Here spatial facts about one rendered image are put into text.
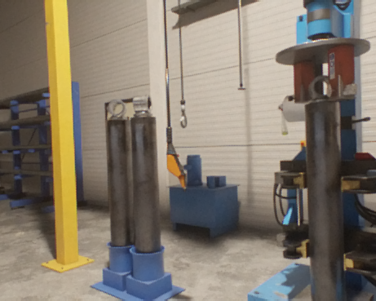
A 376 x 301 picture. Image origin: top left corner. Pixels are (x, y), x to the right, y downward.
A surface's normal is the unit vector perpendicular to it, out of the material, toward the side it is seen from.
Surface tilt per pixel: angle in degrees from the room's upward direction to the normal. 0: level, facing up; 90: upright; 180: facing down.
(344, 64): 90
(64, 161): 90
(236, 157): 90
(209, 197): 90
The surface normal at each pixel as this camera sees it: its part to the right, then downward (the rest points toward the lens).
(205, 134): -0.65, 0.04
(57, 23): 0.76, -0.02
